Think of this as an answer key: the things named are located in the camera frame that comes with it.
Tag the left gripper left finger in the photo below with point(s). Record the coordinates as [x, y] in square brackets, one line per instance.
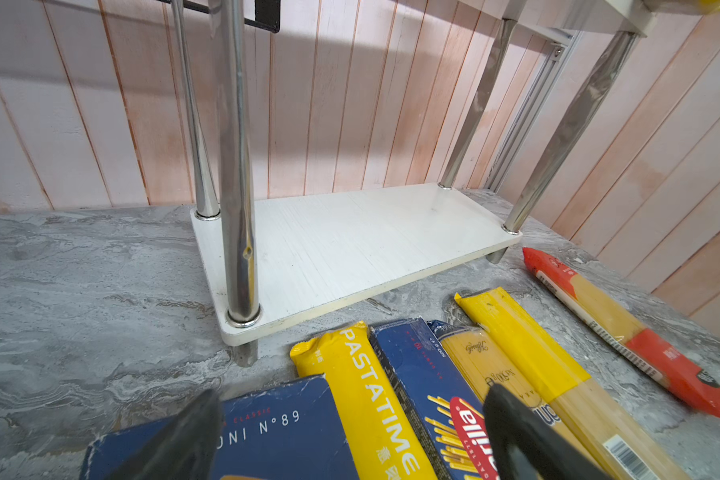
[174, 444]

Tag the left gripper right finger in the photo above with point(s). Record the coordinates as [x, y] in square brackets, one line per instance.
[524, 447]

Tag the red spaghetti bag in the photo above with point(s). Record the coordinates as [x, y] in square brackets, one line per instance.
[633, 339]

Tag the blue Barilla pasta box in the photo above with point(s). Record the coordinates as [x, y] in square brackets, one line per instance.
[291, 431]

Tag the white two-tier shelf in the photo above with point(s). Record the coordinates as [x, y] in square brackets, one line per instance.
[272, 264]

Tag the blue Barilla spaghetti box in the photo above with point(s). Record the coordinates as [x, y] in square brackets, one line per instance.
[444, 412]

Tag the yellow spaghetti bag with barcode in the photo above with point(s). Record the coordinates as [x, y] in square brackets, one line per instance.
[621, 447]

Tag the dark blue spaghetti bag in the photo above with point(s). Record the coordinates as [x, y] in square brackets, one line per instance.
[483, 364]

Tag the yellow Pastatime spaghetti bag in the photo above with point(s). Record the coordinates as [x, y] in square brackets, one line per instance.
[382, 441]

